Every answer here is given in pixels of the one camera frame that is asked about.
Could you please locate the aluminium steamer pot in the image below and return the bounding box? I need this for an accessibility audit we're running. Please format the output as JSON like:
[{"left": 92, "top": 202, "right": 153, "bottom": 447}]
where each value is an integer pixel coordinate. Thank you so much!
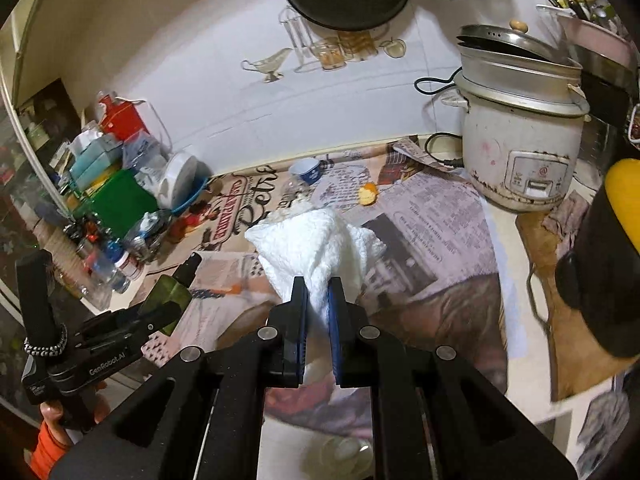
[{"left": 457, "top": 44, "right": 585, "bottom": 98}]

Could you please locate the dark green spray bottle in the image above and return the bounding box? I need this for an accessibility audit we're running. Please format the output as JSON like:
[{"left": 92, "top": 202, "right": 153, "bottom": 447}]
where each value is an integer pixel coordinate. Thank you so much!
[{"left": 142, "top": 252, "right": 203, "bottom": 338}]

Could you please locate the white rice cooker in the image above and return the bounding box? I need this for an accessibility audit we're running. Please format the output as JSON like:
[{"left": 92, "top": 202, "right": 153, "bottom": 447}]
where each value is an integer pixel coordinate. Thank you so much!
[{"left": 440, "top": 72, "right": 592, "bottom": 213}]

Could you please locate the white bowl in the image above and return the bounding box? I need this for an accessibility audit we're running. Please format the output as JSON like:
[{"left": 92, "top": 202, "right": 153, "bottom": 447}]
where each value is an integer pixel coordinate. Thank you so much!
[{"left": 157, "top": 152, "right": 200, "bottom": 210}]

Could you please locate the teal tissue pack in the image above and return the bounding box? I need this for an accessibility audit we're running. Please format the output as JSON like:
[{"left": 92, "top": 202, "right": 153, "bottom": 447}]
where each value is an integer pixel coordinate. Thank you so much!
[{"left": 70, "top": 135, "right": 124, "bottom": 191}]

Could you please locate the metal lid with wooden knob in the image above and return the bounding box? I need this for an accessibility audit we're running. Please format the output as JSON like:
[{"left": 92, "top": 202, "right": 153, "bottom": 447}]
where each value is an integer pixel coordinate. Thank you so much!
[{"left": 456, "top": 19, "right": 577, "bottom": 65}]

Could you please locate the black power cable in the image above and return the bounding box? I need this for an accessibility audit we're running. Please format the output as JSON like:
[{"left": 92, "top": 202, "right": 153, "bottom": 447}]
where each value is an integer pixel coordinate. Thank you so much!
[{"left": 414, "top": 66, "right": 467, "bottom": 168}]

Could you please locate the printed table mat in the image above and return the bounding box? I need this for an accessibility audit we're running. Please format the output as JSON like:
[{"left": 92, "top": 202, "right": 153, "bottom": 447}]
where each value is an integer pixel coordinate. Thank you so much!
[{"left": 50, "top": 157, "right": 511, "bottom": 431}]

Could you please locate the person's left hand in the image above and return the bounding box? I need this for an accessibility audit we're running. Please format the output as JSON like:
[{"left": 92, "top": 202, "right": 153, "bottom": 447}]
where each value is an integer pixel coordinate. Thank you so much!
[{"left": 39, "top": 392, "right": 110, "bottom": 428}]

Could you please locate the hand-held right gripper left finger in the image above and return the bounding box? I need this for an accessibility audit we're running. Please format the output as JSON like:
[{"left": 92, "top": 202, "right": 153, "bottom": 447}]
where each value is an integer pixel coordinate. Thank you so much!
[{"left": 47, "top": 276, "right": 308, "bottom": 480}]

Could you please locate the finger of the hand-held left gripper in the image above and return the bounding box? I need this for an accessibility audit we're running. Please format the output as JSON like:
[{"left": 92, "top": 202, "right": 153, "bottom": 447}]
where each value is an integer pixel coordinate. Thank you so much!
[
  {"left": 75, "top": 302, "right": 182, "bottom": 347},
  {"left": 100, "top": 311, "right": 183, "bottom": 357}
]

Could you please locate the clear plastic bottle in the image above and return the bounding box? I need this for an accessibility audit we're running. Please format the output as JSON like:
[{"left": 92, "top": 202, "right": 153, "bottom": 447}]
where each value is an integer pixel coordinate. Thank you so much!
[{"left": 280, "top": 175, "right": 314, "bottom": 211}]

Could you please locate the black and yellow appliance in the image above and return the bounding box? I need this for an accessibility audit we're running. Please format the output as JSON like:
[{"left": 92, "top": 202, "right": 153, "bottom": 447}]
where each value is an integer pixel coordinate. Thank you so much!
[{"left": 555, "top": 157, "right": 640, "bottom": 361}]

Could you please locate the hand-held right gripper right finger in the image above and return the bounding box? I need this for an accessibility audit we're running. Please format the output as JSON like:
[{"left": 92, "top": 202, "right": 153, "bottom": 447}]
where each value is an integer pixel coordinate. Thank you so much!
[{"left": 326, "top": 276, "right": 583, "bottom": 480}]

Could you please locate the blue plastic basin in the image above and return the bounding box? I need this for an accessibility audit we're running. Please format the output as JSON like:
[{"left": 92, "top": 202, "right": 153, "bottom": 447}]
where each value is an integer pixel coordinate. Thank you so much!
[{"left": 170, "top": 175, "right": 211, "bottom": 218}]

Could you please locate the blue and white cup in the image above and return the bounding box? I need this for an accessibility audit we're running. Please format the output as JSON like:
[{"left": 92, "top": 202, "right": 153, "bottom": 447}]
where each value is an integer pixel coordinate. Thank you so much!
[{"left": 290, "top": 157, "right": 322, "bottom": 184}]

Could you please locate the wooden cutting board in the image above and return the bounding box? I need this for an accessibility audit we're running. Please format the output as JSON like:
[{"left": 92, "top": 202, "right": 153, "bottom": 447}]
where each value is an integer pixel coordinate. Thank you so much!
[{"left": 515, "top": 210, "right": 618, "bottom": 402}]

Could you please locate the green box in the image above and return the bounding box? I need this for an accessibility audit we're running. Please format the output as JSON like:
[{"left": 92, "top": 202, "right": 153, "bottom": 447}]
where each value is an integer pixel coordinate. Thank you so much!
[{"left": 80, "top": 169, "right": 161, "bottom": 238}]

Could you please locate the red carton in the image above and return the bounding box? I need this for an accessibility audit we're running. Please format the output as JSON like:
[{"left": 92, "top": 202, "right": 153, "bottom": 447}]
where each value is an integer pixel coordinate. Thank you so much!
[{"left": 97, "top": 91, "right": 151, "bottom": 143}]

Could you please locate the clear plastic cup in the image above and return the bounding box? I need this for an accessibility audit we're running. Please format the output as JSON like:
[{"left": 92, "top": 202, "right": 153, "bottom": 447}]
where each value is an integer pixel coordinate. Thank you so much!
[{"left": 320, "top": 435, "right": 375, "bottom": 480}]

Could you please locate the blue cap plastic bottle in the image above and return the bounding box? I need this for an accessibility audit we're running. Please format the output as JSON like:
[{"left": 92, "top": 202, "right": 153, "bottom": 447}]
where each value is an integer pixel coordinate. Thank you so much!
[{"left": 94, "top": 244, "right": 132, "bottom": 295}]

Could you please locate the newspaper sheet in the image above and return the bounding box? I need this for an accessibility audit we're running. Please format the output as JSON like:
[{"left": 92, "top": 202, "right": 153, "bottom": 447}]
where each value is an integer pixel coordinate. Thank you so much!
[{"left": 310, "top": 137, "right": 522, "bottom": 361}]

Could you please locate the white paper towel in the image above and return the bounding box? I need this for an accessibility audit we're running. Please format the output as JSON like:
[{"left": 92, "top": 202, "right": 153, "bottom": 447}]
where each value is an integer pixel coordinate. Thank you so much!
[{"left": 245, "top": 207, "right": 388, "bottom": 386}]

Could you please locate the clear plastic bag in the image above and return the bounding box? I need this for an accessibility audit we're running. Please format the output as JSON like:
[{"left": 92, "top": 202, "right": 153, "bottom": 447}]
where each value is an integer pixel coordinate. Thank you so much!
[{"left": 122, "top": 132, "right": 167, "bottom": 187}]

